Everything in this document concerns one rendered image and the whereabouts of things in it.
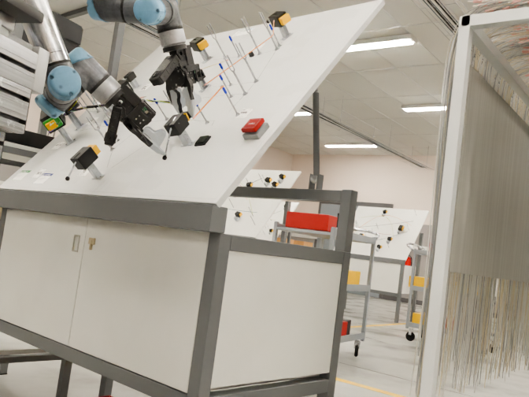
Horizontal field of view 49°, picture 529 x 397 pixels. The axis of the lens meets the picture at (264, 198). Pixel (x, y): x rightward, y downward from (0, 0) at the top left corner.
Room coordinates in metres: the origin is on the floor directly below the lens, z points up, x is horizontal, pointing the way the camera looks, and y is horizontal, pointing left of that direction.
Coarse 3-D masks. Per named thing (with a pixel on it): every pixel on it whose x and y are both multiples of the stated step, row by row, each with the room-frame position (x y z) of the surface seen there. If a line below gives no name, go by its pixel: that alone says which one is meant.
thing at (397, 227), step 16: (368, 208) 9.19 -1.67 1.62; (384, 208) 9.05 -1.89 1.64; (368, 224) 8.92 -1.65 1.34; (384, 224) 8.64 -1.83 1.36; (400, 224) 8.51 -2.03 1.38; (416, 224) 8.51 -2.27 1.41; (384, 240) 8.53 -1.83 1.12; (400, 240) 8.41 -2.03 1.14; (352, 256) 8.54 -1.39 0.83; (368, 256) 8.38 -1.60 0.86; (384, 256) 8.31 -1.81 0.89; (400, 256) 8.19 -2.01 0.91; (384, 272) 8.24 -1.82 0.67; (400, 272) 8.08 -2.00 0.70; (416, 272) 8.50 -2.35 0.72; (384, 288) 8.22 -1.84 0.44; (400, 288) 8.06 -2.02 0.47; (400, 304) 8.08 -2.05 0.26
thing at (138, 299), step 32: (96, 224) 1.78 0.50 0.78; (128, 224) 1.67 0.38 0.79; (96, 256) 1.76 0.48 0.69; (128, 256) 1.66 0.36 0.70; (160, 256) 1.57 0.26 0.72; (192, 256) 1.48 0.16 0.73; (96, 288) 1.75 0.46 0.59; (128, 288) 1.64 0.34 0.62; (160, 288) 1.56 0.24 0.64; (192, 288) 1.47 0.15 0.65; (96, 320) 1.73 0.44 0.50; (128, 320) 1.63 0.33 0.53; (160, 320) 1.54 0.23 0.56; (192, 320) 1.46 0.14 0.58; (96, 352) 1.71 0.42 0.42; (128, 352) 1.62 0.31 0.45; (160, 352) 1.53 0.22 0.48; (192, 352) 1.45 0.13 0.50
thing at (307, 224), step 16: (288, 224) 4.39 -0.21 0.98; (304, 224) 4.32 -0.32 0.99; (320, 224) 4.24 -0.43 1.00; (336, 224) 4.33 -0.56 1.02; (272, 240) 4.37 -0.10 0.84; (320, 240) 5.07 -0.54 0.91; (352, 240) 4.66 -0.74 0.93; (368, 240) 4.70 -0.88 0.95; (352, 272) 4.66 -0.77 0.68; (368, 272) 4.82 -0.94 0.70; (352, 288) 4.50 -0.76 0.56; (368, 288) 4.80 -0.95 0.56; (352, 336) 4.60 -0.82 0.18
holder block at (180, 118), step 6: (180, 114) 1.67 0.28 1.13; (168, 120) 1.68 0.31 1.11; (174, 120) 1.66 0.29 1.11; (180, 120) 1.67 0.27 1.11; (186, 120) 1.68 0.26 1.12; (168, 126) 1.66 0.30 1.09; (174, 126) 1.65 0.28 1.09; (180, 126) 1.67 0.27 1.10; (186, 126) 1.68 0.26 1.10; (168, 132) 1.68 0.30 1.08; (174, 132) 1.67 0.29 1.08; (180, 132) 1.67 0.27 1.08
